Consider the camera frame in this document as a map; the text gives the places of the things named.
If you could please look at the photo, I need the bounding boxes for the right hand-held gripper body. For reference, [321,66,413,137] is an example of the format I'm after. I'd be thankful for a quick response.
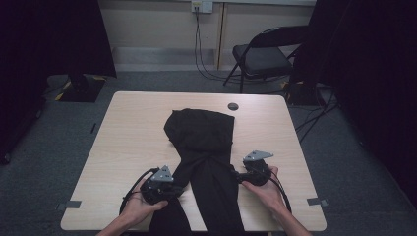
[240,149,274,188]

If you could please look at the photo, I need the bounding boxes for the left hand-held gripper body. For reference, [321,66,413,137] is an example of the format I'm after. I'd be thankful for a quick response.
[140,164,180,206]

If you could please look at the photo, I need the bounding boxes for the black pants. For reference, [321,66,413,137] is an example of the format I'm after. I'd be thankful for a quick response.
[148,108,246,236]

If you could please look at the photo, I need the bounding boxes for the person's left hand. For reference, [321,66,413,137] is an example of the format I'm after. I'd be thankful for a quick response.
[122,178,169,228]

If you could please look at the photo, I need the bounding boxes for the person's right hand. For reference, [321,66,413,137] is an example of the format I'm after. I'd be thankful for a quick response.
[241,165,287,215]

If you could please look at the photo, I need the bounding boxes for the grey tape strip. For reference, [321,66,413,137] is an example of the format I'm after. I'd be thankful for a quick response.
[306,197,329,207]
[55,200,83,211]

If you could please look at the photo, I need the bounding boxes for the black folding chair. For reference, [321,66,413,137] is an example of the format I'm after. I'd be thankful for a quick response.
[222,25,310,95]

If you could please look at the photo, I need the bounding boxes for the yellow black floor tape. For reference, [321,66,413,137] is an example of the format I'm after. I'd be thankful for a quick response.
[53,76,107,102]

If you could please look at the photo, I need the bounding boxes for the black curtain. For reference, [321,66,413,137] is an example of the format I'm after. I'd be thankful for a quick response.
[0,0,118,165]
[290,0,417,208]

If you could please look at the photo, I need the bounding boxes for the left hand-held gripper black cable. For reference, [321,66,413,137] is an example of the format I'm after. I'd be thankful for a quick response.
[119,167,161,214]

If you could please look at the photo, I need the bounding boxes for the hand-held gripper black cable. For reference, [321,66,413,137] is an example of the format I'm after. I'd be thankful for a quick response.
[119,167,161,214]
[259,166,293,214]

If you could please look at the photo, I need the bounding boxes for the right hand-held gripper black cable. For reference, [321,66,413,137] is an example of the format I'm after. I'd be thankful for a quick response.
[259,166,293,214]

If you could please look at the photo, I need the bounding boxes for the black floor cables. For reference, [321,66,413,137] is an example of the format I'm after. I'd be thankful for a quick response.
[288,83,342,144]

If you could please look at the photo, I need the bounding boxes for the black stand base plate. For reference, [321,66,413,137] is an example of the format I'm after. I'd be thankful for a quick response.
[58,74,107,103]

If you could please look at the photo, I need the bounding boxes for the black wall socket cables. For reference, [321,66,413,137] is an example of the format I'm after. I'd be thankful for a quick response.
[193,7,242,84]

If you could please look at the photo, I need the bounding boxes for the white wall socket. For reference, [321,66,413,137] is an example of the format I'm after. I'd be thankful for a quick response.
[191,0,214,15]

